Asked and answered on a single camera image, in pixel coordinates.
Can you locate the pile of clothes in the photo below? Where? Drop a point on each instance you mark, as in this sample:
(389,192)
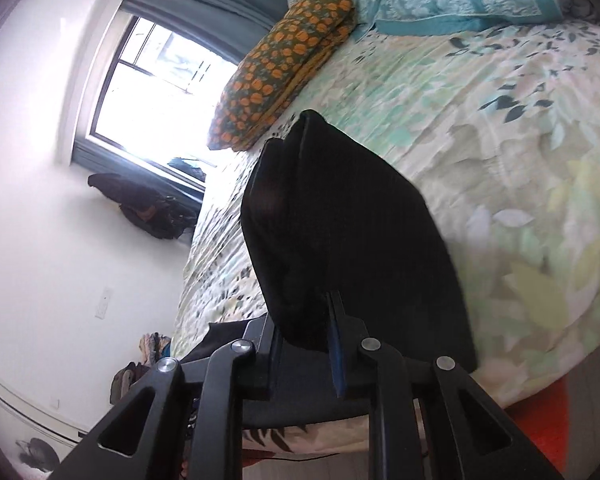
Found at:
(130,375)

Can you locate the bed with leaf-print sheet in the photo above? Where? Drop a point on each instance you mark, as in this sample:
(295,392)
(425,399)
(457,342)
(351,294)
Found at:
(480,135)

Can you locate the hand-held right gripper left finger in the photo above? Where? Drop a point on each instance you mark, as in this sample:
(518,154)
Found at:
(262,360)

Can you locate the glass balcony door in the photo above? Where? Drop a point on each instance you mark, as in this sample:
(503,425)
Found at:
(145,90)

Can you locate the folded orange pumpkin-print quilt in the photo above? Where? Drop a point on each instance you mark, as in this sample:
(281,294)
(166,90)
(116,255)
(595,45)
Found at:
(280,70)

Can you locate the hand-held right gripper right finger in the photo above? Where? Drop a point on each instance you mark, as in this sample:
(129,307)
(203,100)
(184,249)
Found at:
(339,350)

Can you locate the black pants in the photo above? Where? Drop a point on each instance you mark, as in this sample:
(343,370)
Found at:
(340,220)

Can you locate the white wall switch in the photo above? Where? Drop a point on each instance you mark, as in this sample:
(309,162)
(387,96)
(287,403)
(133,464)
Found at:
(104,304)

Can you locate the narrow blue curtain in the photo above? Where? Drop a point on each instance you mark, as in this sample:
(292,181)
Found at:
(130,170)

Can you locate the dark bag on balcony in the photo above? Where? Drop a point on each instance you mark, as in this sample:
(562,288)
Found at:
(185,166)

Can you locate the white appliance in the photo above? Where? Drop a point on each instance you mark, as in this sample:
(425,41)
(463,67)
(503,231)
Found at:
(35,430)

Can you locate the small teal damask pillow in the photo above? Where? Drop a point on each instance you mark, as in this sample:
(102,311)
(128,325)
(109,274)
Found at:
(365,5)

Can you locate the hanging dark coats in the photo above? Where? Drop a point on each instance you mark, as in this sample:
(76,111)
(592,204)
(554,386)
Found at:
(145,210)

